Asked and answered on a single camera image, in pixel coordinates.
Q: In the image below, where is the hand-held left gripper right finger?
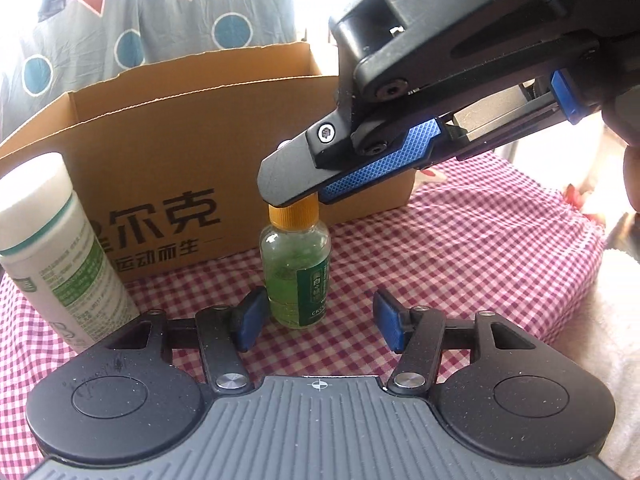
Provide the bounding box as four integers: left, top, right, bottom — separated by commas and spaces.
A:
372, 289, 544, 397

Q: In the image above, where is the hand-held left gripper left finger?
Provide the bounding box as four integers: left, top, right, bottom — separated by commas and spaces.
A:
102, 287, 269, 394

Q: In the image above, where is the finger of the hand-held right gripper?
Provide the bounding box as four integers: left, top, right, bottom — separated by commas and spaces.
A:
257, 110, 448, 207

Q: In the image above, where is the small green glass bottle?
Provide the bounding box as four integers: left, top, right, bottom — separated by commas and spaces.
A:
260, 192, 331, 331

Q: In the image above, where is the brown cardboard box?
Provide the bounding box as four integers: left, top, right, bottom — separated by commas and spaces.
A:
0, 41, 418, 282

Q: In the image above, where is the red checked tablecloth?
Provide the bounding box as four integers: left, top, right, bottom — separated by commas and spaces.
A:
0, 152, 609, 411

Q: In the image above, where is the blue printed bedsheet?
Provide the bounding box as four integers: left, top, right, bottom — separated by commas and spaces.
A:
0, 0, 351, 136

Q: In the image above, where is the white plastic bottle green label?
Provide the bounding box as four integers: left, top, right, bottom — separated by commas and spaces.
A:
0, 153, 141, 354

